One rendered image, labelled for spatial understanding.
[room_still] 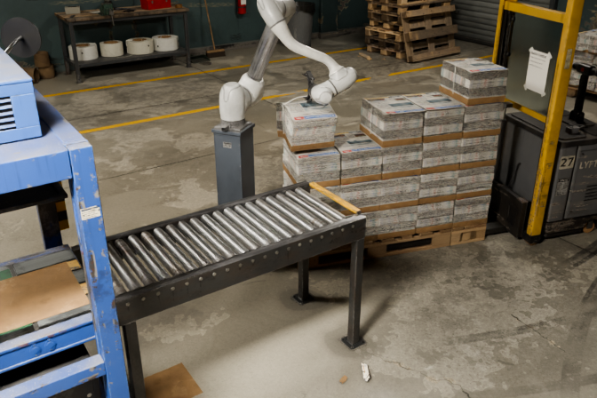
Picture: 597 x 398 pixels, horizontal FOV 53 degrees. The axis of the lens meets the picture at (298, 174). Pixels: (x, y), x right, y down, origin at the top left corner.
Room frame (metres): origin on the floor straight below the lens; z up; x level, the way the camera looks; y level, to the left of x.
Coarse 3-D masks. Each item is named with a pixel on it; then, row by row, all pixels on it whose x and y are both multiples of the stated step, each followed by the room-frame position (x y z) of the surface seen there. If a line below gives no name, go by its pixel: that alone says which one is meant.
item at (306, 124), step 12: (288, 108) 3.52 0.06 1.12; (300, 108) 3.53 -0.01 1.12; (312, 108) 3.54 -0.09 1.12; (324, 108) 3.55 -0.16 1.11; (288, 120) 3.49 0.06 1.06; (300, 120) 3.40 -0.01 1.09; (312, 120) 3.42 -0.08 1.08; (324, 120) 3.45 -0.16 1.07; (336, 120) 3.48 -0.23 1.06; (288, 132) 3.49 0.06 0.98; (300, 132) 3.43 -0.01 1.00; (312, 132) 3.45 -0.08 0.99; (324, 132) 3.48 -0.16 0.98; (300, 144) 3.45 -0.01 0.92
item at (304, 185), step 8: (296, 184) 3.11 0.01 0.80; (304, 184) 3.11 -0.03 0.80; (272, 192) 3.00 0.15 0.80; (280, 192) 3.00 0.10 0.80; (240, 200) 2.90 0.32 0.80; (248, 200) 2.90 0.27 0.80; (264, 200) 2.94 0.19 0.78; (208, 208) 2.80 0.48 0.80; (216, 208) 2.80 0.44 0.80; (224, 208) 2.81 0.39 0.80; (232, 208) 2.83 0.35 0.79; (184, 216) 2.71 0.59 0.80; (192, 216) 2.71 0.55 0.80; (200, 216) 2.73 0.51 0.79; (152, 224) 2.63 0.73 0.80; (160, 224) 2.63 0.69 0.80; (168, 224) 2.63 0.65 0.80; (176, 224) 2.65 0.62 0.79; (128, 232) 2.55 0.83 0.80; (136, 232) 2.55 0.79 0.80; (152, 232) 2.58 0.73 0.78; (112, 240) 2.47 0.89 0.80; (72, 248) 2.40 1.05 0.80; (80, 256) 2.38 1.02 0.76; (120, 256) 2.49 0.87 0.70
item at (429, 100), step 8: (408, 96) 3.98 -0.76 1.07; (416, 96) 3.98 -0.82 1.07; (424, 96) 3.98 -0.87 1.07; (432, 96) 3.98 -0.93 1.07; (440, 96) 3.98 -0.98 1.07; (416, 104) 3.80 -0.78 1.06; (424, 104) 3.79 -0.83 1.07; (432, 104) 3.79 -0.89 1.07; (440, 104) 3.80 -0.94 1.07; (448, 104) 3.80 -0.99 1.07; (456, 104) 3.80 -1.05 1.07
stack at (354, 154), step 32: (288, 160) 3.67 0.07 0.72; (320, 160) 3.48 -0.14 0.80; (352, 160) 3.55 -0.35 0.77; (384, 160) 3.61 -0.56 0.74; (416, 160) 3.67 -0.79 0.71; (448, 160) 3.74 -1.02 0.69; (320, 192) 3.47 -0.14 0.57; (352, 192) 3.53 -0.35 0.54; (384, 192) 3.60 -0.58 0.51; (416, 192) 3.68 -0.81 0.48; (448, 192) 3.74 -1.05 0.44; (384, 224) 3.61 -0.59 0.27; (416, 224) 3.69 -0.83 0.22; (320, 256) 3.62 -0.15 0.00; (384, 256) 3.61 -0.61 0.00
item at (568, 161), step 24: (528, 120) 4.27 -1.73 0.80; (504, 144) 4.41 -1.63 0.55; (528, 144) 4.14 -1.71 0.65; (576, 144) 3.85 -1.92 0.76; (504, 168) 4.37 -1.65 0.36; (528, 168) 4.10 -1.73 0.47; (576, 168) 3.88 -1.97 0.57; (528, 192) 4.06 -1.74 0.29; (552, 192) 3.83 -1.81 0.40; (576, 192) 3.88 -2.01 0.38; (552, 216) 3.83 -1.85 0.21; (576, 216) 3.90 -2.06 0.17
